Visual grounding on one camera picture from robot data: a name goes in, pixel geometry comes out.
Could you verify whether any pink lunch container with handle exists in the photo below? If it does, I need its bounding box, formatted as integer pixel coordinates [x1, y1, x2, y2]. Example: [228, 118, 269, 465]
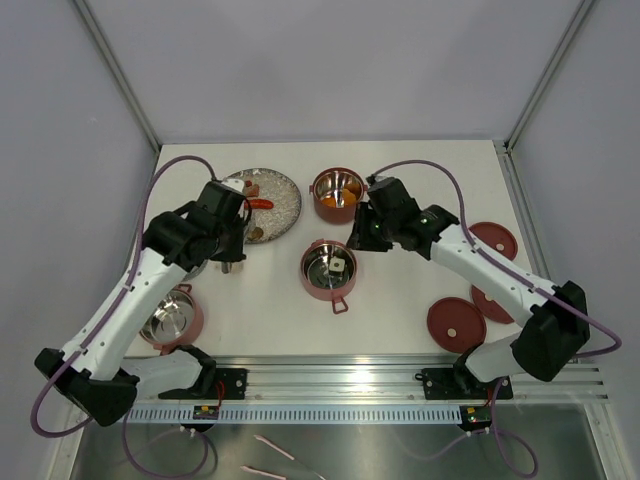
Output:
[299, 239, 358, 315]

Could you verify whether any pink stick lower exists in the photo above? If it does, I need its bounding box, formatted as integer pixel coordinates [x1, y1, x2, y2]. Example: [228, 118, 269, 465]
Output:
[240, 465, 287, 480]

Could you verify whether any dark red lunch container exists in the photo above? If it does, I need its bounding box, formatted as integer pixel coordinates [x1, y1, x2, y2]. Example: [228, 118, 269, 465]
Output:
[309, 167, 368, 225]

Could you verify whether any aluminium post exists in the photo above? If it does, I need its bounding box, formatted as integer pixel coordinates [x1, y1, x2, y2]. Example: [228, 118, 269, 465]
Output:
[72, 0, 164, 154]
[504, 0, 601, 151]

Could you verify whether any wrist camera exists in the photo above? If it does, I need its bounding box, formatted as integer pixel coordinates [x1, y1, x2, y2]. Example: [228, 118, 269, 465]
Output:
[196, 178, 245, 222]
[366, 175, 419, 217]

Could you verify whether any dark red lid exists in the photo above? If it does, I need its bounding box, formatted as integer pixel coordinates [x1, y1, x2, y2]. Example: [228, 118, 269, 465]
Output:
[426, 297, 487, 354]
[470, 286, 514, 324]
[469, 222, 519, 260]

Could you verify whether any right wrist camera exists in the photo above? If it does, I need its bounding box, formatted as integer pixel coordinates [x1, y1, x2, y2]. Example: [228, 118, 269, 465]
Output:
[366, 175, 419, 217]

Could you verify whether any dark red lid middle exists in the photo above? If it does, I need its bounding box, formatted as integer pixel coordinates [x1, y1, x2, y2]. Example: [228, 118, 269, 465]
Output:
[470, 286, 514, 324]

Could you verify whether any red sausage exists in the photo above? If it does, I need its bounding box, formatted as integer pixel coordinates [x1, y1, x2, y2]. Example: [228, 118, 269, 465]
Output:
[249, 198, 274, 210]

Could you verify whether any dark red lid back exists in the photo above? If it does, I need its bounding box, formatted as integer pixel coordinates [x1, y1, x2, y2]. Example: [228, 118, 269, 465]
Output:
[469, 222, 519, 260]

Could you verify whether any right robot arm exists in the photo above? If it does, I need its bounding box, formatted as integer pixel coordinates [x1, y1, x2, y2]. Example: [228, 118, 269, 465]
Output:
[347, 202, 590, 396]

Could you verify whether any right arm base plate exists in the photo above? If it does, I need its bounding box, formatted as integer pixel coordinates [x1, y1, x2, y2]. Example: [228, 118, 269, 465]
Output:
[414, 367, 514, 401]

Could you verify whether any dark red lid front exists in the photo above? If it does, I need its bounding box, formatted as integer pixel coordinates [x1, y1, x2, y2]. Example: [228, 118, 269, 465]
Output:
[426, 297, 487, 354]

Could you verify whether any grey glass pot lid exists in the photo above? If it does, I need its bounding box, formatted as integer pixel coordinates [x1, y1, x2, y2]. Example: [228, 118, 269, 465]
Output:
[183, 261, 208, 282]

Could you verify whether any brown shrimp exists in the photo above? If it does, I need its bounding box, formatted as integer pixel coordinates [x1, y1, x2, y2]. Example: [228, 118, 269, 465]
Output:
[247, 227, 264, 241]

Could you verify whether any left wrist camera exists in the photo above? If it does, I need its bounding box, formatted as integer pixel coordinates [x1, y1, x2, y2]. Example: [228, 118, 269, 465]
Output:
[196, 178, 245, 222]

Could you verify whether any pink lunch container left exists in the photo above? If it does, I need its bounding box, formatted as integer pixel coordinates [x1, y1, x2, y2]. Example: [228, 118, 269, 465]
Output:
[139, 283, 204, 355]

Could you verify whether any right aluminium post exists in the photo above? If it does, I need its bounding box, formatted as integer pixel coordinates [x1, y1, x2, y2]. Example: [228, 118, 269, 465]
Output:
[504, 0, 601, 151]

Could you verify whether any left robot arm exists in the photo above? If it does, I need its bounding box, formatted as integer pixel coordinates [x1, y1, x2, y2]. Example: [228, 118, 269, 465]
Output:
[34, 194, 247, 426]

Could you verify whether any speckled ceramic plate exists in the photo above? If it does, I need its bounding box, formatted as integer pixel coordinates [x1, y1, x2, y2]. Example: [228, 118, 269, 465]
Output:
[223, 168, 302, 244]

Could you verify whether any aluminium front rail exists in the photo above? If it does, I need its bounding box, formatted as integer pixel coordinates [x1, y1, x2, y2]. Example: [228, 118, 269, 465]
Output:
[64, 354, 611, 405]

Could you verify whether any left aluminium post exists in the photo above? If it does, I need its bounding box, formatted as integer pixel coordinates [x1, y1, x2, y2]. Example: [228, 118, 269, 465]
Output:
[72, 0, 164, 154]

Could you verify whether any sushi roll piece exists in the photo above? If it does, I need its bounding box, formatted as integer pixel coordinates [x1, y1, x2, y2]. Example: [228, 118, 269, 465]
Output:
[328, 257, 346, 275]

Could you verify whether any pink stick upper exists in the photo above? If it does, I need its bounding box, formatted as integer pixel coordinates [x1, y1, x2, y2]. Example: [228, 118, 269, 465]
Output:
[253, 435, 296, 461]

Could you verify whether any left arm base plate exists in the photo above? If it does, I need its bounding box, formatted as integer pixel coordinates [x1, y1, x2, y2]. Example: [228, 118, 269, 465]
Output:
[158, 367, 248, 400]

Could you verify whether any orange fried chicken piece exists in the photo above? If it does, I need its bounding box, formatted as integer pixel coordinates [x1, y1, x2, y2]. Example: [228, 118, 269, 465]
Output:
[342, 183, 362, 205]

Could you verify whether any white slotted cable duct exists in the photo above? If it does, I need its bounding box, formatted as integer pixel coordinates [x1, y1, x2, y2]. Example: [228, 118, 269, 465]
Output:
[129, 404, 462, 425]

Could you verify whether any pink stick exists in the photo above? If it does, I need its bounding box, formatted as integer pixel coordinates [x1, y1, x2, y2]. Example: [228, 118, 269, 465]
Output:
[253, 435, 296, 461]
[240, 465, 287, 480]

